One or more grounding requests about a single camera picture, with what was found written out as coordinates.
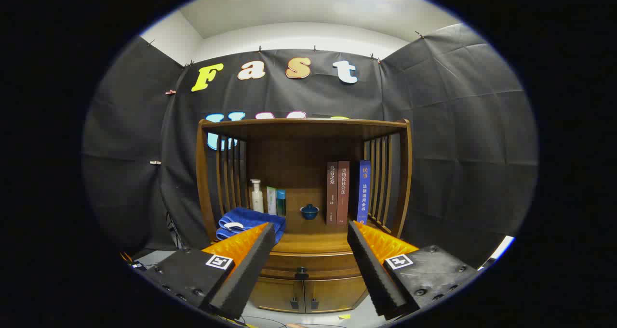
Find wooden drawer with black knob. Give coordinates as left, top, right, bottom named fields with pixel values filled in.
left=260, top=251, right=367, bottom=281

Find brown wooden cabinet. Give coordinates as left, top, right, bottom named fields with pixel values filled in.
left=195, top=118, right=413, bottom=314

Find white pump bottle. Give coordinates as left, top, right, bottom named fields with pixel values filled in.
left=250, top=179, right=265, bottom=214

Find blue book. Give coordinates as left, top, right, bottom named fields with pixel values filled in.
left=357, top=160, right=372, bottom=224

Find thin floor cables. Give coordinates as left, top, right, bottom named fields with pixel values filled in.
left=234, top=315, right=348, bottom=328

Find folded blue towel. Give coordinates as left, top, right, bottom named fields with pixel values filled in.
left=215, top=207, right=287, bottom=244

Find wooden countertop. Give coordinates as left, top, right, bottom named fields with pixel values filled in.
left=215, top=211, right=401, bottom=254

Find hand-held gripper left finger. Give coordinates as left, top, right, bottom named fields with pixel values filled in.
left=136, top=222, right=276, bottom=320

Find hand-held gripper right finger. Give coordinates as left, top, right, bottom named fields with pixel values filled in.
left=347, top=221, right=483, bottom=320

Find dark brown book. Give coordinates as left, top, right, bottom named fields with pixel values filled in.
left=326, top=161, right=339, bottom=225

